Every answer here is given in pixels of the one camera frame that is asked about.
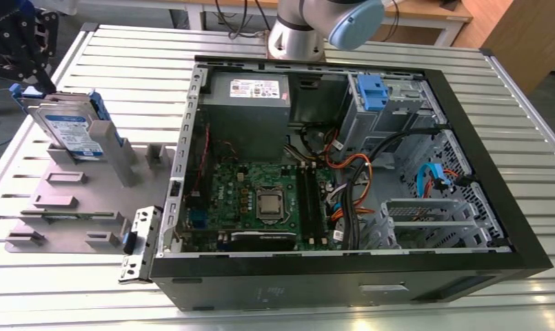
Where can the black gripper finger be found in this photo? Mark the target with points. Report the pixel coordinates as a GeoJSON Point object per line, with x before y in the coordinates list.
{"type": "Point", "coordinates": [45, 38]}
{"type": "Point", "coordinates": [24, 70]}

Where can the hard disk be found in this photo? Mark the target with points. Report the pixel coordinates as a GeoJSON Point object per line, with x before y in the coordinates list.
{"type": "Point", "coordinates": [69, 131]}

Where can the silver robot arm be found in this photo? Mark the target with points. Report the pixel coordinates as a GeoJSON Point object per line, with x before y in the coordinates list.
{"type": "Point", "coordinates": [294, 38]}

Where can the metal disk bay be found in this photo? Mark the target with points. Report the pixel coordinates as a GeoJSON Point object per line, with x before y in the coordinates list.
{"type": "Point", "coordinates": [430, 224]}

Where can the grey parts rack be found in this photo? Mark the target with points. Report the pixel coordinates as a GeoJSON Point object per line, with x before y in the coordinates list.
{"type": "Point", "coordinates": [97, 207]}

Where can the green RAM stick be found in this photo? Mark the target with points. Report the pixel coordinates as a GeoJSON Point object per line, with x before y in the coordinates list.
{"type": "Point", "coordinates": [65, 216]}

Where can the grey power supply unit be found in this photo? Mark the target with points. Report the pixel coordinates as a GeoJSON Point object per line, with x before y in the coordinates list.
{"type": "Point", "coordinates": [244, 127]}

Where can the green motherboard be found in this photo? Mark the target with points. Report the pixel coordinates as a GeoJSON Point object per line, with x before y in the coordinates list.
{"type": "Point", "coordinates": [230, 193]}

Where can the silver CPU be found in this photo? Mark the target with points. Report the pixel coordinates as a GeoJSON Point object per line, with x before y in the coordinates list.
{"type": "Point", "coordinates": [270, 202]}

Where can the black graphics card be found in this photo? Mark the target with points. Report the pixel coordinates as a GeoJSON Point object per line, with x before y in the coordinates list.
{"type": "Point", "coordinates": [262, 241]}

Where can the black RAM slot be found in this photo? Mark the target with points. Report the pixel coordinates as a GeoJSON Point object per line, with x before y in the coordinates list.
{"type": "Point", "coordinates": [316, 207]}
{"type": "Point", "coordinates": [304, 203]}

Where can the blue plastic drive latch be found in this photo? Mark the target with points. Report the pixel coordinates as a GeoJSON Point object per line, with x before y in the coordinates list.
{"type": "Point", "coordinates": [370, 93]}

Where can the metal drive cage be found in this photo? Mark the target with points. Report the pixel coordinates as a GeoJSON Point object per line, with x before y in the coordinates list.
{"type": "Point", "coordinates": [382, 117]}

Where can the black open PC case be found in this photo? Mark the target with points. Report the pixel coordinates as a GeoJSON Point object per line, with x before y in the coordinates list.
{"type": "Point", "coordinates": [304, 282]}

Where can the brown wooden cabinet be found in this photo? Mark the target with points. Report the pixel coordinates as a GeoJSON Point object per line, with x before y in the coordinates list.
{"type": "Point", "coordinates": [529, 41]}

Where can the white frame table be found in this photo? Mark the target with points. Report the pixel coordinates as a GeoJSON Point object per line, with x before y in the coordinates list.
{"type": "Point", "coordinates": [184, 17]}

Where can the metal card retention bracket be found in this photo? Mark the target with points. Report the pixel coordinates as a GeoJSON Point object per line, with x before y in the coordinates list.
{"type": "Point", "coordinates": [146, 248]}

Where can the wooden desk white frame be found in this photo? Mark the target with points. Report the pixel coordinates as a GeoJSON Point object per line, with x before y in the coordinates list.
{"type": "Point", "coordinates": [442, 15]}

